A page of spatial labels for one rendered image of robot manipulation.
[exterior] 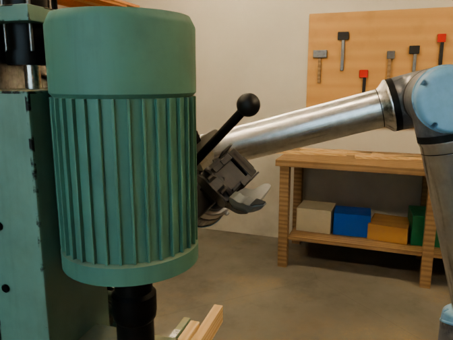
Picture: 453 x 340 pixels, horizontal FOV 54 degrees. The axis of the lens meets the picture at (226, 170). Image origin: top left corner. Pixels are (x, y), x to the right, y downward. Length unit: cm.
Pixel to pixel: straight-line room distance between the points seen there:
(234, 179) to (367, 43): 312
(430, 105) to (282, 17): 316
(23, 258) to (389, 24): 346
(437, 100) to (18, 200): 67
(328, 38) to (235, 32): 81
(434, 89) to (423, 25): 296
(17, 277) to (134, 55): 32
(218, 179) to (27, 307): 34
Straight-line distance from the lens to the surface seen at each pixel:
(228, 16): 408
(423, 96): 85
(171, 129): 50
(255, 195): 71
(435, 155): 89
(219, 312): 101
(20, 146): 58
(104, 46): 48
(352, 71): 379
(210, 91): 411
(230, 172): 75
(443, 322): 123
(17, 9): 61
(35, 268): 61
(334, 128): 100
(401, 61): 378
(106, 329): 72
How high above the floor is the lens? 143
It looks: 12 degrees down
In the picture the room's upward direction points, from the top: straight up
